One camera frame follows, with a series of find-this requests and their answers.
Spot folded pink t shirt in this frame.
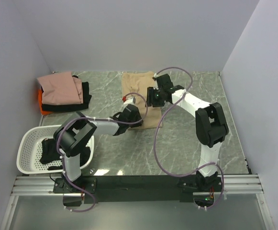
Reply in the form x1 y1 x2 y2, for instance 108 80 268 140
37 71 83 105

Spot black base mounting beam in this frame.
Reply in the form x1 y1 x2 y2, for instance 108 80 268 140
53 175 223 207

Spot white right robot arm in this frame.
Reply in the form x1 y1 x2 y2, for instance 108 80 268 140
147 74 229 191

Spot black clothes in basket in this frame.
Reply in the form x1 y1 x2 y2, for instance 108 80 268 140
40 138 91 171

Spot folded black t shirt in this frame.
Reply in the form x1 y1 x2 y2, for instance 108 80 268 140
40 75 92 113

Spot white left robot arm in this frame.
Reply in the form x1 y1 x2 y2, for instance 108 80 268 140
54 104 143 193

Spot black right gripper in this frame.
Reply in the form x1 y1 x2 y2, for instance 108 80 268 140
145 87 165 108

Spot white plastic laundry basket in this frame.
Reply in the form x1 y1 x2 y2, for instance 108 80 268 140
16 125 94 179

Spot folded orange t shirt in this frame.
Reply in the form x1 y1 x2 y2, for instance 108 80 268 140
38 89 51 115

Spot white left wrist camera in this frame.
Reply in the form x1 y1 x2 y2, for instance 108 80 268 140
122 96 136 106

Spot beige t shirt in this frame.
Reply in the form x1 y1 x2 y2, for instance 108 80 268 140
121 70 165 130

